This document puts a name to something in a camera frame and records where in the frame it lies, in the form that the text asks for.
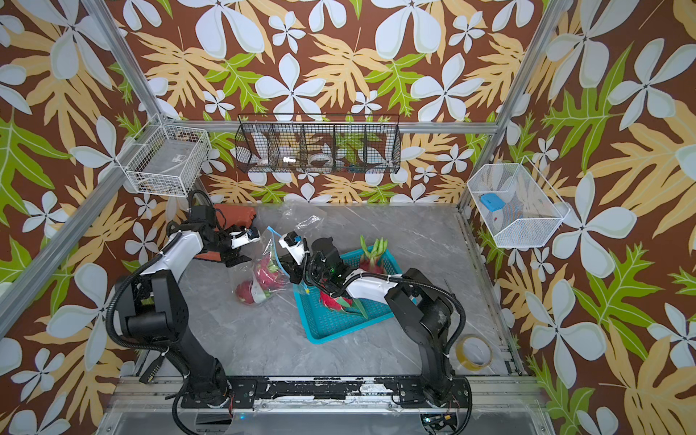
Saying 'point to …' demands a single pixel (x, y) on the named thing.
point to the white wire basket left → (165, 159)
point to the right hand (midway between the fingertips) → (274, 261)
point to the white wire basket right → (520, 207)
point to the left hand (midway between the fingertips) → (243, 240)
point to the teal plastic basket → (323, 323)
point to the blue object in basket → (492, 202)
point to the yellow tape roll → (473, 352)
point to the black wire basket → (318, 143)
